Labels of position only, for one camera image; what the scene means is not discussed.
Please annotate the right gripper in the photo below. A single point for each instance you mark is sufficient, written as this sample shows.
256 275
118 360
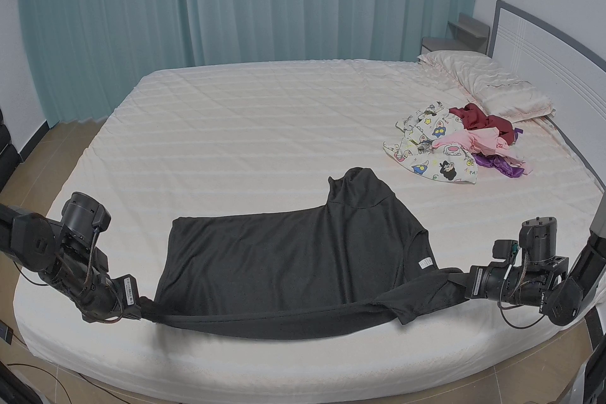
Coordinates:
492 283

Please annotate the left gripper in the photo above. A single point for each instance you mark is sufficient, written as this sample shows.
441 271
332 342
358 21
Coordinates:
104 300

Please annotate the black T-shirt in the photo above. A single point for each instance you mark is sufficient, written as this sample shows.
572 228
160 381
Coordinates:
284 260

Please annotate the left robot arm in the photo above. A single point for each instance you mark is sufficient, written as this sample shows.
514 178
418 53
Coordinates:
35 241

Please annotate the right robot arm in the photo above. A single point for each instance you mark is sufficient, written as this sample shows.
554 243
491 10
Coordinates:
563 298

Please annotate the bed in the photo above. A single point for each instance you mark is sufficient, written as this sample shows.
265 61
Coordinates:
260 132

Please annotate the purple garment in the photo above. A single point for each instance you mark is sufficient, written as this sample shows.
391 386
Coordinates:
502 166

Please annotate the white printed pyjama garment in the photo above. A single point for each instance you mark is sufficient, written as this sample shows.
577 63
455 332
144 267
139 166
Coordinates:
440 163

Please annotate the pink garment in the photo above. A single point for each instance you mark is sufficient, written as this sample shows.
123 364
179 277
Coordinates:
473 141

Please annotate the dark red garment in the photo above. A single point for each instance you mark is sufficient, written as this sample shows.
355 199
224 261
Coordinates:
478 118

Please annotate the cream pillow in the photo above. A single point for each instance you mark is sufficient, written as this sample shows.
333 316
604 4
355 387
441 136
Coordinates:
492 82

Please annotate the grey bedside table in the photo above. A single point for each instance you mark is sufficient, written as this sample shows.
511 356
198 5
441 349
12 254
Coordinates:
449 43

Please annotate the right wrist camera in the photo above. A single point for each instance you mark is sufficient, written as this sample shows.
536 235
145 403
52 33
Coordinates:
504 250

